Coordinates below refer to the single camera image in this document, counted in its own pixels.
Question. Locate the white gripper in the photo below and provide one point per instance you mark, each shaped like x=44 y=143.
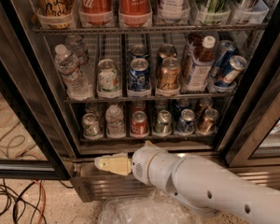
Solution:
x=140 y=163

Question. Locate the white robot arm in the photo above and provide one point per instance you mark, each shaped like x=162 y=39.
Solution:
x=196 y=182

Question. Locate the red coke can front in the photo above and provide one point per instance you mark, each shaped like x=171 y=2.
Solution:
x=139 y=123

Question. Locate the red coke can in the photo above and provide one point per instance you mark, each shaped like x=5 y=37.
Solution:
x=139 y=123
x=138 y=106

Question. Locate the silver green can bottom front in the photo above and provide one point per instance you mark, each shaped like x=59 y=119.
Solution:
x=163 y=122

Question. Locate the small water bottle bottom shelf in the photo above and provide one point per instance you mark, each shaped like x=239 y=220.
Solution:
x=115 y=122

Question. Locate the red coke can rear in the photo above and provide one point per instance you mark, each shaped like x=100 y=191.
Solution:
x=138 y=106

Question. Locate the green white can bottom left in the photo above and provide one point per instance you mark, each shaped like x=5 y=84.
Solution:
x=91 y=127

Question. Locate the blue pepsi can bottom front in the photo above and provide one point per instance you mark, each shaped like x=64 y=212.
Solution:
x=185 y=122

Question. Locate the blue pepsi can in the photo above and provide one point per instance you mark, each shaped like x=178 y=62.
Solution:
x=138 y=77
x=185 y=122

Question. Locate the blue pepsi can middle front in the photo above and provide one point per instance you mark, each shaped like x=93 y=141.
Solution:
x=138 y=77

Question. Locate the white green can middle shelf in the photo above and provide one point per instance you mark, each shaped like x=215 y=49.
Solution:
x=108 y=85

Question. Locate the copper can bottom front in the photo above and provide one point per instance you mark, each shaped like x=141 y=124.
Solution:
x=208 y=120

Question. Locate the gold can middle front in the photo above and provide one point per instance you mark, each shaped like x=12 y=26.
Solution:
x=168 y=77

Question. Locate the gold can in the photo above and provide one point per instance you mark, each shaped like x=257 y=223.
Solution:
x=168 y=77
x=165 y=51

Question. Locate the water bottle front middle shelf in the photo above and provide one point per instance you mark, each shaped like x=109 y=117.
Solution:
x=74 y=78

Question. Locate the stainless steel fridge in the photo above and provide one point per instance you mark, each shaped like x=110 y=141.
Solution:
x=34 y=89

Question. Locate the left glass fridge door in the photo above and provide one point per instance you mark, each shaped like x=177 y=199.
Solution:
x=25 y=152

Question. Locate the glass fridge door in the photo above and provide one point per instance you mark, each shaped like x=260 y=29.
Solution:
x=25 y=152
x=270 y=134

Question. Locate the blue can middle rear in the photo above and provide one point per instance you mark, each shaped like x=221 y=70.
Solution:
x=138 y=51

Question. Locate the gold can middle rear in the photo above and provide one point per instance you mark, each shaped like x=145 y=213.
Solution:
x=165 y=51

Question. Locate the water bottle rear middle shelf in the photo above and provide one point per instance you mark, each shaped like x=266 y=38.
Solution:
x=76 y=44

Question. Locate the right glass fridge door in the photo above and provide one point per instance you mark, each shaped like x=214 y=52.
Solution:
x=270 y=134

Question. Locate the red bull can front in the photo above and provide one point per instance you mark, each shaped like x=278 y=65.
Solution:
x=232 y=69

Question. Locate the red bull can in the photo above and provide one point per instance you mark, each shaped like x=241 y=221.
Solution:
x=224 y=51
x=232 y=69

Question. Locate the red bull can rear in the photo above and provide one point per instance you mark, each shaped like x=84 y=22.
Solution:
x=224 y=51

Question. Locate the white label bottle top shelf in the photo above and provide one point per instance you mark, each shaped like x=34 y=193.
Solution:
x=172 y=11

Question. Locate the yellow tall can top shelf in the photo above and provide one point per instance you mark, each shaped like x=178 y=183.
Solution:
x=56 y=11

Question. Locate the green tall can top shelf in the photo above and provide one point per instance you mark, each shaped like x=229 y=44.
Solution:
x=212 y=12

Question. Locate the clear plastic bag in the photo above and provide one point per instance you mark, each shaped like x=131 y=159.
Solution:
x=155 y=208

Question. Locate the tea bottle white cap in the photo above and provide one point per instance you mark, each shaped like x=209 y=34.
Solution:
x=200 y=63

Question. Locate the coca-cola bottle top right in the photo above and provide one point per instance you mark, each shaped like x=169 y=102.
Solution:
x=134 y=13

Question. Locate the coca-cola bottle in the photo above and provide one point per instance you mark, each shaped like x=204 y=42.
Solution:
x=134 y=13
x=96 y=12

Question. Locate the coca-cola bottle top left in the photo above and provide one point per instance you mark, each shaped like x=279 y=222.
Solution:
x=96 y=12

